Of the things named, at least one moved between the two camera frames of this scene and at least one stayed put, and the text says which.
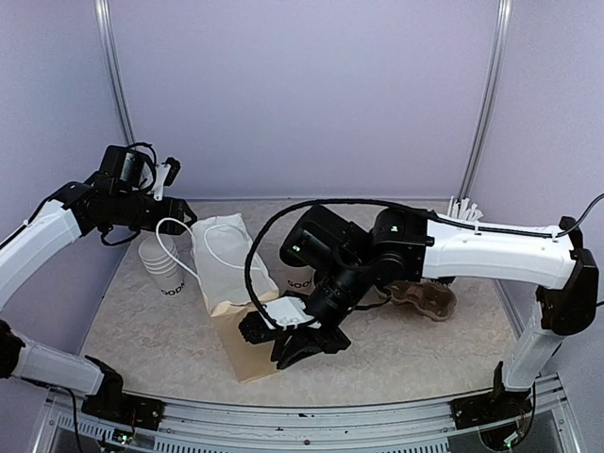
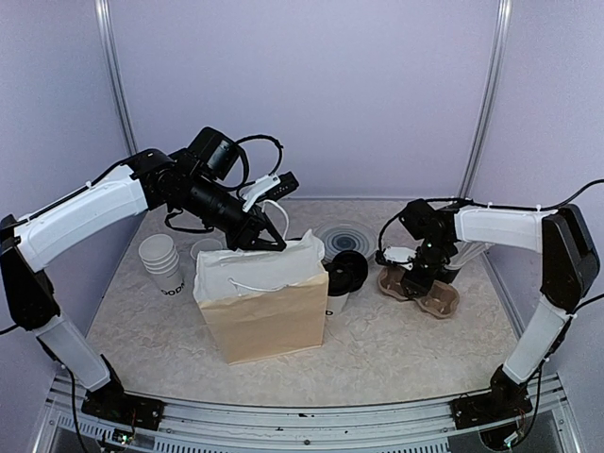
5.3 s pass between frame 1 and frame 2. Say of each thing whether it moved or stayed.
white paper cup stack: stayed
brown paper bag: moved
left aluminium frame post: stayed
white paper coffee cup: moved
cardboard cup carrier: stayed
